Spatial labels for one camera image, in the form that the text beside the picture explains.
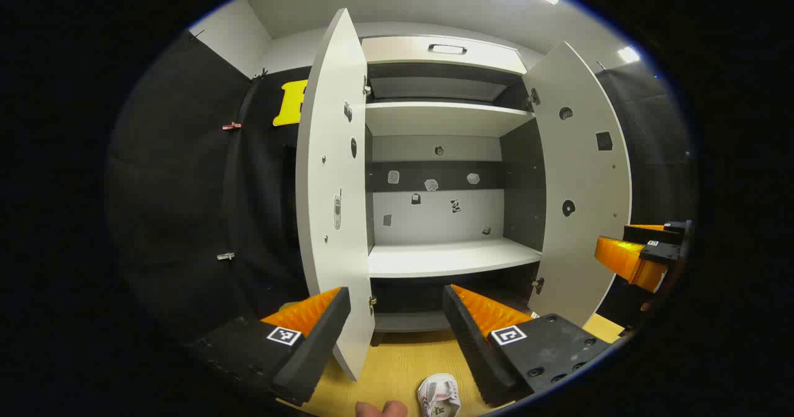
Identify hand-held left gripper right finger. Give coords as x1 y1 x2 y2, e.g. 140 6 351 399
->
442 284 613 408

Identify white cabinet shelf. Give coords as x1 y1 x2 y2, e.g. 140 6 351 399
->
368 237 543 279
365 101 535 138

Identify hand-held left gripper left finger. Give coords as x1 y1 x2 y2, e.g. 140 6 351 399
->
186 287 352 406

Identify white grey shoe cabinet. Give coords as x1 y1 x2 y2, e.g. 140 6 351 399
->
360 32 548 348

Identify beige cabinet drawer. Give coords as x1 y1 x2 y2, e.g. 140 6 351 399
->
362 35 528 75

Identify white canvas shoe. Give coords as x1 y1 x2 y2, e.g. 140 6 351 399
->
416 374 463 417

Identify white cabinet door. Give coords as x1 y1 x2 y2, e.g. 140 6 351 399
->
521 42 633 328
295 7 377 382

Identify black backdrop cloth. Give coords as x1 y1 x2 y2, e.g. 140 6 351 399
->
105 29 698 343

